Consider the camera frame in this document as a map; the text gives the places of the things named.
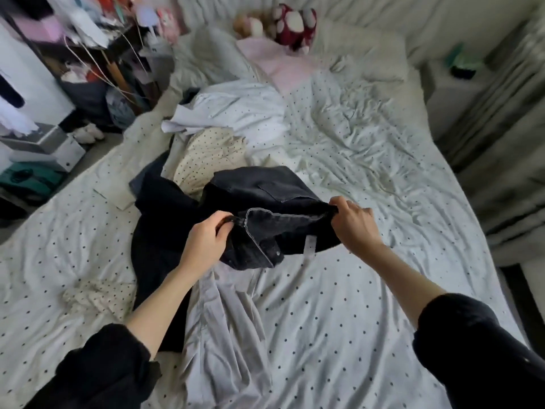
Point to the person's right hand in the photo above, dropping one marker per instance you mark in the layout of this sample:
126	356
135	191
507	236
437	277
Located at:
358	227

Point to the person's left hand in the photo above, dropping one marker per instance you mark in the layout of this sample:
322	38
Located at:
204	247

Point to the cream polka dot pants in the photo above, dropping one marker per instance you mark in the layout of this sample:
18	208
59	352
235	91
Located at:
209	157

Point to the cream white jacket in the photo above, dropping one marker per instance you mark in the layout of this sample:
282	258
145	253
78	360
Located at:
136	162

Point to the beige patterned pants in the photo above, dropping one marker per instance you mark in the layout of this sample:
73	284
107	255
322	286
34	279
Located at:
102	298

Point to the blue denim jeans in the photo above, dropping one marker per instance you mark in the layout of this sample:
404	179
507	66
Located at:
190	96

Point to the white dotted bed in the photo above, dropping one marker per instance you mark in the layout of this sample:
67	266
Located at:
383	166

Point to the white bedside cabinet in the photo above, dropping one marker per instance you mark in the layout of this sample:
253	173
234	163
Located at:
451	102

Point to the white shoe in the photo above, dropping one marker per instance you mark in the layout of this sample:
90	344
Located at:
94	130
81	136

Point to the blue patterned bag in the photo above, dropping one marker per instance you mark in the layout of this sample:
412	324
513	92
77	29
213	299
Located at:
121	106

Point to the white pillow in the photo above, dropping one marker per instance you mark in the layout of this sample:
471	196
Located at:
362	51

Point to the pink pillow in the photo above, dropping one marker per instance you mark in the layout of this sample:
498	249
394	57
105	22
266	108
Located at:
281	68

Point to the white cardboard box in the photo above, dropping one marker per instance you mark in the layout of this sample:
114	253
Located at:
47	149

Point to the small black item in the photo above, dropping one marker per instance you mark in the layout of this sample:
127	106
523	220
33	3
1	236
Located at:
465	74

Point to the teal green box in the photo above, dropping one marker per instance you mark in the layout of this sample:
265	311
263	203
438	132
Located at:
30	179

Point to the dark blue bin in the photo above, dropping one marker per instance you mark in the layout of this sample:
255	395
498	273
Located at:
85	98

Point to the pale grey rolled blanket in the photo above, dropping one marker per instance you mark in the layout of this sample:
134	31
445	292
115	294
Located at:
213	55

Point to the dark red fabric item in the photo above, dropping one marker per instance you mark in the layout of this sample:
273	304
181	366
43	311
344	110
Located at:
294	28

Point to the white tufted headboard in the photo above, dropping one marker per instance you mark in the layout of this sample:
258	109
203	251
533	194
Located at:
383	12

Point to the small pink plush toy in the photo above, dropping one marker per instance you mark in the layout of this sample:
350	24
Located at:
169	25

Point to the beige plush toy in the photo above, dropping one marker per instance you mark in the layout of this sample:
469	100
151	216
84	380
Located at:
251	26

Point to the white hanging garment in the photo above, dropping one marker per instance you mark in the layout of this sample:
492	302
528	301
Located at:
15	119

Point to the black hanging garment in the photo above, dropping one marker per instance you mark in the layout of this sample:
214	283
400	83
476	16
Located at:
10	89

